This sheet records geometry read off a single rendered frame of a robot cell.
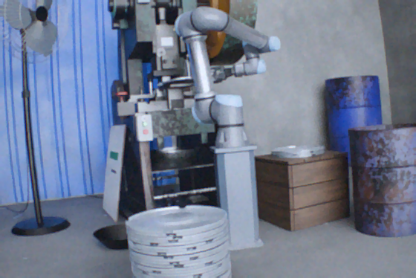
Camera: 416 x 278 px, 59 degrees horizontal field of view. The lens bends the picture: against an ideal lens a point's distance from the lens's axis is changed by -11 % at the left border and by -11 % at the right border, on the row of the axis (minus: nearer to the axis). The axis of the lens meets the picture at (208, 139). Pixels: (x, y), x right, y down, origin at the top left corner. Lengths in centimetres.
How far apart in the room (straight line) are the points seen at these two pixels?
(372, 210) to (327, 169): 37
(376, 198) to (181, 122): 114
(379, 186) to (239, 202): 62
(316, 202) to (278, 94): 233
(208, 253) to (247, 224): 74
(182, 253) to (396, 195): 106
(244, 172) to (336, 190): 59
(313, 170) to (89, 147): 211
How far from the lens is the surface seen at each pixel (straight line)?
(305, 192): 200
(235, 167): 174
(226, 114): 175
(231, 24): 185
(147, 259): 108
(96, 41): 362
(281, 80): 426
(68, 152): 352
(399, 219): 183
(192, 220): 112
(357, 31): 511
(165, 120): 225
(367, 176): 182
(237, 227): 179
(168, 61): 242
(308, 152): 206
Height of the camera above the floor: 59
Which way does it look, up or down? 3 degrees down
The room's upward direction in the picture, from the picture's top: 5 degrees counter-clockwise
